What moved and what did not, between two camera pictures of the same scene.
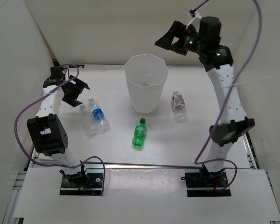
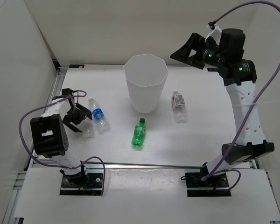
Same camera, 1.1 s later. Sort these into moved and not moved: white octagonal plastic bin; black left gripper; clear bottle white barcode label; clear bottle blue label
Moved: black left gripper
Not moved: clear bottle white barcode label; white octagonal plastic bin; clear bottle blue label
